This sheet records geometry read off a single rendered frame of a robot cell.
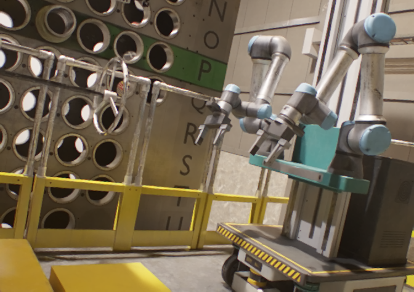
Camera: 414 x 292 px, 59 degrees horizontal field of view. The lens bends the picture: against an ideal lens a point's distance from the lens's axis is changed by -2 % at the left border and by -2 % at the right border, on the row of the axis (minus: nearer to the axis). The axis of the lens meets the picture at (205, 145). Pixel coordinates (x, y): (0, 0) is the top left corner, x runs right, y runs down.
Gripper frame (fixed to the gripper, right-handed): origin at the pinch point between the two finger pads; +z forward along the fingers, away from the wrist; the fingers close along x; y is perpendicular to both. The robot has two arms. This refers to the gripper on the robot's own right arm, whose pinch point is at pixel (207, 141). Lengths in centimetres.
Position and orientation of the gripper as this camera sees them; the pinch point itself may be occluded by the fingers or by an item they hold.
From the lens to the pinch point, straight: 174.8
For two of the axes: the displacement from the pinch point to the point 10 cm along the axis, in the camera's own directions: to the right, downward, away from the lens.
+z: -4.2, 8.5, -3.1
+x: -6.2, -0.2, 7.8
